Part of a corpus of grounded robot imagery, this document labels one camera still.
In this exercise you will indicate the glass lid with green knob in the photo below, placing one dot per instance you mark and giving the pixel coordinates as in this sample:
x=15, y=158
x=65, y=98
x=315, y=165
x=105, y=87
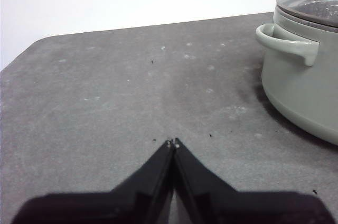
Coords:
x=314, y=4

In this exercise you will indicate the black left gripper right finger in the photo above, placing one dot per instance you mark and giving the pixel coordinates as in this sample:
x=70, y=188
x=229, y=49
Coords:
x=227, y=208

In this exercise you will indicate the pale green electric steamer pot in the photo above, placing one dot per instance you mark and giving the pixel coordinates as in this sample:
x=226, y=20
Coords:
x=298, y=89

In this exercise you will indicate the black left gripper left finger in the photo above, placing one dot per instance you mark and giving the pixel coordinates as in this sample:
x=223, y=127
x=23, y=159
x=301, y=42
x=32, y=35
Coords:
x=118, y=205

